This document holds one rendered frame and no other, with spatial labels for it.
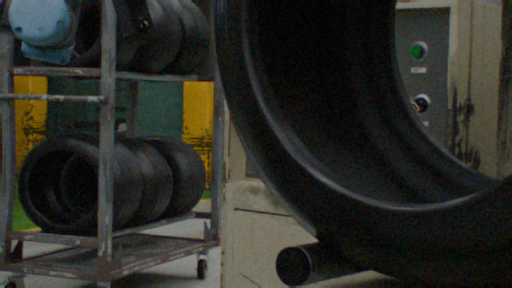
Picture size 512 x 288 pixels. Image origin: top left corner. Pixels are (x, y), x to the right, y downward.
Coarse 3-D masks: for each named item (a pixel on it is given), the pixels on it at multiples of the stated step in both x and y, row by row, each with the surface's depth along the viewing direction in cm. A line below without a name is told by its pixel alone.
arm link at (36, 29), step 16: (0, 0) 134; (16, 0) 132; (32, 0) 132; (48, 0) 132; (0, 16) 134; (16, 16) 132; (32, 16) 132; (48, 16) 133; (64, 16) 134; (16, 32) 133; (32, 32) 132; (48, 32) 133; (64, 32) 137
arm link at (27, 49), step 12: (72, 0) 148; (72, 12) 147; (72, 36) 149; (24, 48) 148; (36, 48) 147; (48, 48) 147; (60, 48) 148; (72, 48) 150; (48, 60) 148; (60, 60) 148
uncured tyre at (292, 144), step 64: (256, 0) 113; (320, 0) 134; (384, 0) 133; (256, 64) 112; (320, 64) 134; (384, 64) 134; (256, 128) 111; (320, 128) 129; (384, 128) 133; (320, 192) 105; (384, 192) 128; (448, 192) 127; (384, 256) 102; (448, 256) 97
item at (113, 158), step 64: (0, 64) 482; (128, 64) 514; (192, 64) 556; (128, 128) 599; (0, 192) 486; (64, 192) 527; (128, 192) 479; (192, 192) 553; (0, 256) 486; (64, 256) 518; (128, 256) 523
